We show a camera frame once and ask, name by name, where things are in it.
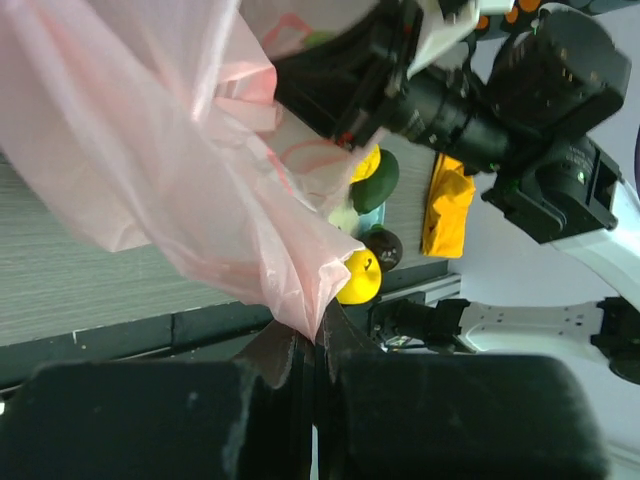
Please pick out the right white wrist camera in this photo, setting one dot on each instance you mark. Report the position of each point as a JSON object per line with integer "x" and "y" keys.
{"x": 447, "y": 22}

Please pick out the fake yellow pear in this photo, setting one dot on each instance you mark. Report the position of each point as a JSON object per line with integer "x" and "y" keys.
{"x": 368, "y": 165}

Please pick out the fake mangosteen green leaves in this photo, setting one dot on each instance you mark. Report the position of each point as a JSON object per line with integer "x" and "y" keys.
{"x": 386, "y": 247}

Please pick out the pink plastic bag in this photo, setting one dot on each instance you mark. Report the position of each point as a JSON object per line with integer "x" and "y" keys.
{"x": 154, "y": 122}

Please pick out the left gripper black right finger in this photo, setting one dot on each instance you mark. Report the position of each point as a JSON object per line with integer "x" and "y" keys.
{"x": 446, "y": 414}

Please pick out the fake orange fruit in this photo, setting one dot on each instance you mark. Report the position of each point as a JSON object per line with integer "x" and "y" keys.
{"x": 365, "y": 280}

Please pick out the cream and blue plate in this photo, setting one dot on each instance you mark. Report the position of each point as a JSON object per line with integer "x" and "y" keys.
{"x": 345, "y": 218}

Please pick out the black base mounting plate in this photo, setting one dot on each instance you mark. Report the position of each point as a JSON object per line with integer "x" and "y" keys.
{"x": 172, "y": 334}

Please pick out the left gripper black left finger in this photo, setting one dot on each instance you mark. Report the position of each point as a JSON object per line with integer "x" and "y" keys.
{"x": 159, "y": 419}

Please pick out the orange folded cloth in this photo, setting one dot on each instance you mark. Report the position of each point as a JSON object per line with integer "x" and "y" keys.
{"x": 449, "y": 199}

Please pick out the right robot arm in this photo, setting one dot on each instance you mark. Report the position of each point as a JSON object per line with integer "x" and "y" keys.
{"x": 528, "y": 125}

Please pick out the fake green avocado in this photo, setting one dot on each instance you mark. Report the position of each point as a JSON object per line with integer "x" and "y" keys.
{"x": 316, "y": 38}
{"x": 370, "y": 193}

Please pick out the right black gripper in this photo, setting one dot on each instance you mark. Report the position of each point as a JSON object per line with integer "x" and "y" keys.
{"x": 347, "y": 88}

